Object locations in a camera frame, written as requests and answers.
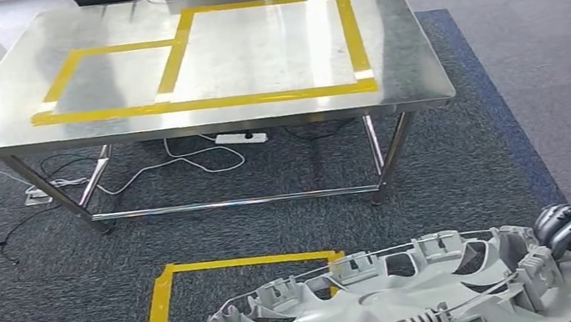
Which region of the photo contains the silver wheel hubcap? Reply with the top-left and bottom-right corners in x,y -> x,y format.
178,213 -> 571,322

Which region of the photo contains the stainless steel workbench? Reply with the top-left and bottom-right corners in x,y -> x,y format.
0,0 -> 471,259

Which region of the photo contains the white power strip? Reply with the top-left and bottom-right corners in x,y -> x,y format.
214,128 -> 270,151

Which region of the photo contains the grey floor socket box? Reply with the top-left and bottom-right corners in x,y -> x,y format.
23,184 -> 53,208

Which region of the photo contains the white looped floor cable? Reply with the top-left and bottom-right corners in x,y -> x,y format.
91,128 -> 249,199

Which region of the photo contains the black looped floor cable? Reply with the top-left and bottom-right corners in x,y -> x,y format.
38,148 -> 105,184

